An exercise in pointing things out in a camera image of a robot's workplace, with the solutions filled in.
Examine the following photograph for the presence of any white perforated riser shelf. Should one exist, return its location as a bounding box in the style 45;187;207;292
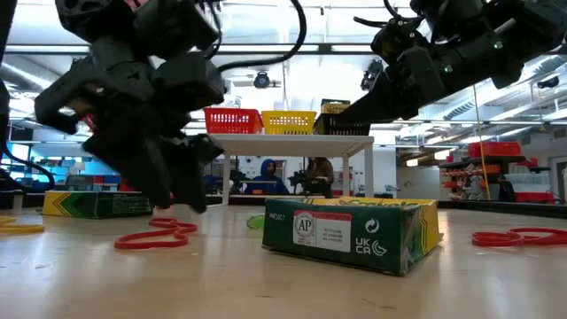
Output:
207;134;376;207

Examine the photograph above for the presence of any yellow hanging cord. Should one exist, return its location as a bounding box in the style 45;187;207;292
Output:
471;83;492;199

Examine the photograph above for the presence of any red plastic basket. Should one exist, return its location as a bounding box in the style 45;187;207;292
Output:
203;107;265;135

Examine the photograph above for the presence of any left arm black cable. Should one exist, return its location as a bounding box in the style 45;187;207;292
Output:
216;0;308;73

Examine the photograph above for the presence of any person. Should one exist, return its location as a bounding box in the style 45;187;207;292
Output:
244;158;291;196
305;157;336;199

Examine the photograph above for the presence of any yellow green crayon box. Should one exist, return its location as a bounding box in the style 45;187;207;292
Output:
260;197;443;277
320;98;352;116
42;191;154;220

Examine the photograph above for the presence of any black plastic basket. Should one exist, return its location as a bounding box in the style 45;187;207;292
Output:
313;113;372;136

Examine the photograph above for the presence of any long red rubber band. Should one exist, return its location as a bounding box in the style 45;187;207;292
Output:
113;216;199;251
470;226;567;248

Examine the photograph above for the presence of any black corrugated cable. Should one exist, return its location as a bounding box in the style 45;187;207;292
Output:
0;145;57;192

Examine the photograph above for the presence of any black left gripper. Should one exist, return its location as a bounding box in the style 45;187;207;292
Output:
35;37;227;214

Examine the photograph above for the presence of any yellow plastic basket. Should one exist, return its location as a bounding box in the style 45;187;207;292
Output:
260;110;318;136

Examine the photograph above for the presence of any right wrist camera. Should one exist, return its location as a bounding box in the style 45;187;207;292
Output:
370;16;422;66

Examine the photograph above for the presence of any metal shelf with red bins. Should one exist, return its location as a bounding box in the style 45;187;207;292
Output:
438;140;555;201

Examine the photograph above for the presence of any black ceiling-mounted camera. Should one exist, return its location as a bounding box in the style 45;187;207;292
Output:
360;58;385;92

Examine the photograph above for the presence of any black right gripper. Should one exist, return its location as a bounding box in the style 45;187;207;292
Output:
338;42;524;125

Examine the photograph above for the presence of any yellow rubber band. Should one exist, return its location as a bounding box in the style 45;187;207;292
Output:
0;215;46;235

